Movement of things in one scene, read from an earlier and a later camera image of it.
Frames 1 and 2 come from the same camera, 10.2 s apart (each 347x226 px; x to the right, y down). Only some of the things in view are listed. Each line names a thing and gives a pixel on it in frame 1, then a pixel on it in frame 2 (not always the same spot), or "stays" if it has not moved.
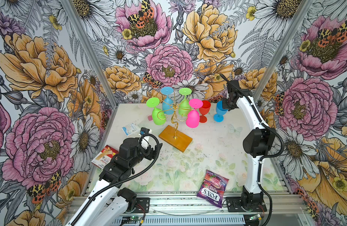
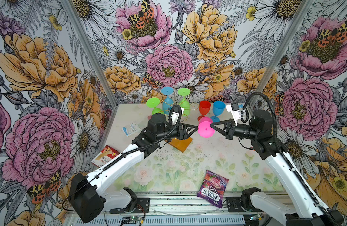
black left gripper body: (147, 154) to (177, 134)
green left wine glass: (158, 116) stays
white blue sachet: (130, 129) stays
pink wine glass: (193, 119) to (204, 129)
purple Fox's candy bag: (213, 188) stays
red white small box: (104, 157) stays
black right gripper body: (227, 104) to (242, 131)
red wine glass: (204, 110) stays
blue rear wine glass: (168, 103) stays
